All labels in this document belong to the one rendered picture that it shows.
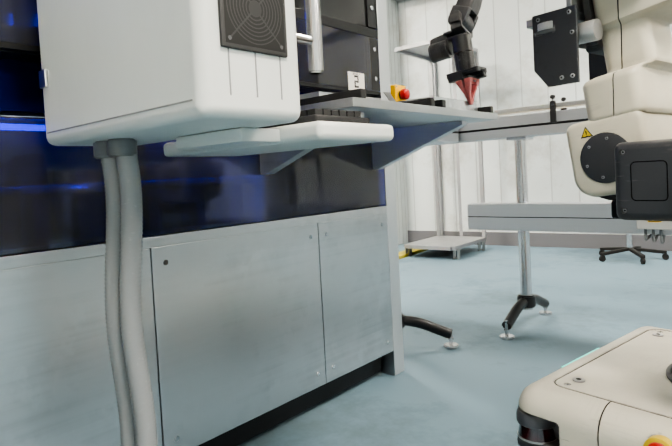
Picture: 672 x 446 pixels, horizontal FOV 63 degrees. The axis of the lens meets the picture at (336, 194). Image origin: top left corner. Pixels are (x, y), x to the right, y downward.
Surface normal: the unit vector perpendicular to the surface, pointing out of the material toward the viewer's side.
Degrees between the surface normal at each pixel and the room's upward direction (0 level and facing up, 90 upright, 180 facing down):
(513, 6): 90
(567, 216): 90
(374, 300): 90
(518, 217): 90
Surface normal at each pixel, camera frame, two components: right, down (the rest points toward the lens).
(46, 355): 0.76, -0.02
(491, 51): -0.58, 0.06
